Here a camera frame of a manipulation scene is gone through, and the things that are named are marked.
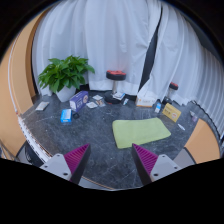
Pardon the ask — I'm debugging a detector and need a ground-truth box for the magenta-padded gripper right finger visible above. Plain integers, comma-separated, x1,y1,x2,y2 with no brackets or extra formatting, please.
130,143,184,187

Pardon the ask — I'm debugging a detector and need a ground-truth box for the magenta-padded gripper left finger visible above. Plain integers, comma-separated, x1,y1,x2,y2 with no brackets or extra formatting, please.
39,143,92,185

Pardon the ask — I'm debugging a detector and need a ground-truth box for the light green towel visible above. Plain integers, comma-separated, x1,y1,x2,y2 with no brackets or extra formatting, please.
111,117,172,150

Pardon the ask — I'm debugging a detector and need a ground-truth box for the yellow cardboard box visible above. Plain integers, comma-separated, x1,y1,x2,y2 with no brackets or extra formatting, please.
161,102,183,123

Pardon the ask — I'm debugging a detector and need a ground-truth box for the small blue white carton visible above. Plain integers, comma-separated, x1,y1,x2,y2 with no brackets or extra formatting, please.
154,101,163,114

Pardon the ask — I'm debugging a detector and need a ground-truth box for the white flat packet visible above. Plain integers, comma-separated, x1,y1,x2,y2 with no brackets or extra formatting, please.
35,101,50,112

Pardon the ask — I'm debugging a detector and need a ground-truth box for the white box with orange stripe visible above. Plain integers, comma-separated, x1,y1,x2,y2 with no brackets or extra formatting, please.
135,94,158,108

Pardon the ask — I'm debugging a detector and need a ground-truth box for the purple cardboard box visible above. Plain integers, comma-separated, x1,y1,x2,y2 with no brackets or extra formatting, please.
68,90,90,113

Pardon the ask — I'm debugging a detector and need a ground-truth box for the black stool with red seat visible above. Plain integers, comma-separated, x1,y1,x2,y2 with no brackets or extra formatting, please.
103,69,128,105
162,81,180,105

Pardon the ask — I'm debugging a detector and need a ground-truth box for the white and blue flat box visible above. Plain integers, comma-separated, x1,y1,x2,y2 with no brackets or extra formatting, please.
111,91,127,101

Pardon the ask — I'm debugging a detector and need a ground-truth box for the green plant in white pot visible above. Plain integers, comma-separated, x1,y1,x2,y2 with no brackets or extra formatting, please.
37,54,96,103

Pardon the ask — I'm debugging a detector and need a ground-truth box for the white curtain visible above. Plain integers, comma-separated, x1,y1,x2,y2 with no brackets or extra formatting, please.
146,0,224,134
31,0,163,97

